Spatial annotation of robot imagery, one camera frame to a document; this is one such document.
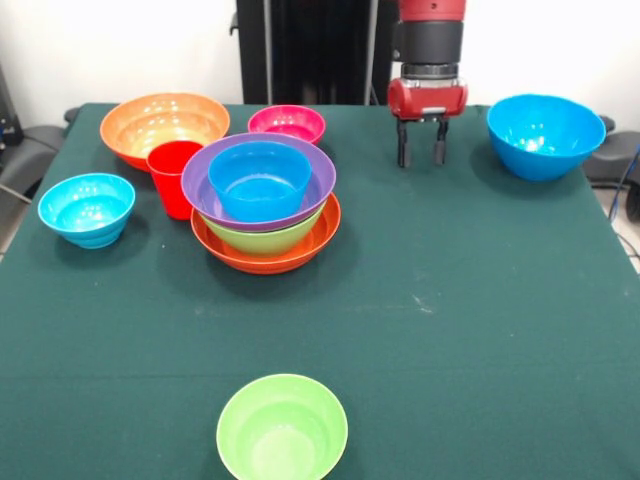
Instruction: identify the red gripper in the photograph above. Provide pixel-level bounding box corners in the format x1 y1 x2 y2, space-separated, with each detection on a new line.
386 75 470 169

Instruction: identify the purple bowl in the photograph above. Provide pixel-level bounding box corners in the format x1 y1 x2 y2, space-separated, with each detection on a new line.
180 131 337 232

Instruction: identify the large blue bowl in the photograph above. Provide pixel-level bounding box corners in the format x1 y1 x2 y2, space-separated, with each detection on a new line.
486 93 608 183

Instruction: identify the translucent blue straight-sided bowl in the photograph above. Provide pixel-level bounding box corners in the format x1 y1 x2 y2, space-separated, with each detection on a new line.
207 140 313 223

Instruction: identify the large green bowl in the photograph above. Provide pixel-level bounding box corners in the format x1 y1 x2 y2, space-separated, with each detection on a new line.
199 199 329 258

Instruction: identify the orange bowl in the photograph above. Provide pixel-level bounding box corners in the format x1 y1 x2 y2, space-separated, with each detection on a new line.
190 192 342 275
99 91 232 174

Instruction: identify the small green bowl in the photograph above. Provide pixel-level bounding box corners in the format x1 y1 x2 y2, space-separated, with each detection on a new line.
215 373 349 480

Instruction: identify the pink bowl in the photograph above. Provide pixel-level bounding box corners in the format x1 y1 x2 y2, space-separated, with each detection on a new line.
247 104 327 145

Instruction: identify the red cup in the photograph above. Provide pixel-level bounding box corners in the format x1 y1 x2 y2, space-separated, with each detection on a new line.
146 140 205 220

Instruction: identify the dark green tablecloth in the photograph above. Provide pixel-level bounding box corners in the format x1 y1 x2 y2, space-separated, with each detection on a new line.
0 102 640 480

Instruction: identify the small blue ribbed bowl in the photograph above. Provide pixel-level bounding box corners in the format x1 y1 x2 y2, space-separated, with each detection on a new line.
37 172 137 250

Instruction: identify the black pedestal leg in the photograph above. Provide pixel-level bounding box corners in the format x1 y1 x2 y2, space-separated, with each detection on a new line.
582 115 640 184
0 106 81 201

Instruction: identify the blue cable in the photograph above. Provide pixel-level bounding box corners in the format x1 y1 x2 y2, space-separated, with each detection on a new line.
607 144 640 224

